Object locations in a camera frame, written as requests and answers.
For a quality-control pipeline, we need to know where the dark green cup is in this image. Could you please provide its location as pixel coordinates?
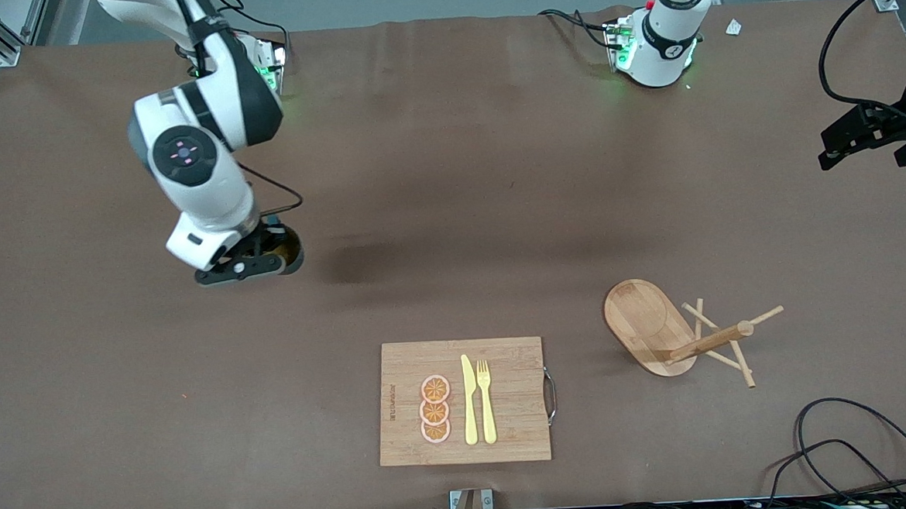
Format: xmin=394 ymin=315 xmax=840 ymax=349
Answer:
xmin=264 ymin=225 xmax=306 ymax=277

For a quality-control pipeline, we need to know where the brown table cover sheet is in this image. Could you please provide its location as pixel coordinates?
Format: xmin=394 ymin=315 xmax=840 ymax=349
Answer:
xmin=0 ymin=0 xmax=906 ymax=509

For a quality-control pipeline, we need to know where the wooden mug tree rack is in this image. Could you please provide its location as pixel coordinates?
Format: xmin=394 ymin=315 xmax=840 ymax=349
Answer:
xmin=602 ymin=270 xmax=788 ymax=397

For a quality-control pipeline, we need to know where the yellow plastic knife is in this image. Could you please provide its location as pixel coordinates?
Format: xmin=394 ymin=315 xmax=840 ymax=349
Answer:
xmin=461 ymin=353 xmax=480 ymax=446

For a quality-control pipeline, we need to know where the bamboo cutting board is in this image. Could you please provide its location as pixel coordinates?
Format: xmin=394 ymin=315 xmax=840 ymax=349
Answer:
xmin=373 ymin=335 xmax=561 ymax=470

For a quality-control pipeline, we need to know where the yellow plastic fork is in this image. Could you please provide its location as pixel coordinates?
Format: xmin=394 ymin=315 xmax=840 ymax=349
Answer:
xmin=475 ymin=359 xmax=499 ymax=445

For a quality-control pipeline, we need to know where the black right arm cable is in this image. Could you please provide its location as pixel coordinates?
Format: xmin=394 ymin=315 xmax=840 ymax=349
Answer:
xmin=237 ymin=160 xmax=304 ymax=217

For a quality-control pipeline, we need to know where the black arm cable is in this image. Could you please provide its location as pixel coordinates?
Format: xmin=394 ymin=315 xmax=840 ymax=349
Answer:
xmin=814 ymin=0 xmax=906 ymax=131
xmin=237 ymin=160 xmax=304 ymax=217

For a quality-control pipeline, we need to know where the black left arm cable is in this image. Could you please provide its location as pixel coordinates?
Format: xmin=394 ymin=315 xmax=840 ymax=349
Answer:
xmin=814 ymin=0 xmax=906 ymax=131

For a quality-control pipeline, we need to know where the black base cable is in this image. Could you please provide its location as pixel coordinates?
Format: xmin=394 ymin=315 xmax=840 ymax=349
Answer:
xmin=538 ymin=5 xmax=615 ymax=53
xmin=235 ymin=3 xmax=291 ymax=65

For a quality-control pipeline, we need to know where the black loose cable large loop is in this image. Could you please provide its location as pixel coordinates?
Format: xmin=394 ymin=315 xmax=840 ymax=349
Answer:
xmin=792 ymin=394 xmax=906 ymax=509

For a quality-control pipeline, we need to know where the black loose cable small loop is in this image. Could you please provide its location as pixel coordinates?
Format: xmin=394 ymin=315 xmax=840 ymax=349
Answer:
xmin=757 ymin=437 xmax=905 ymax=509

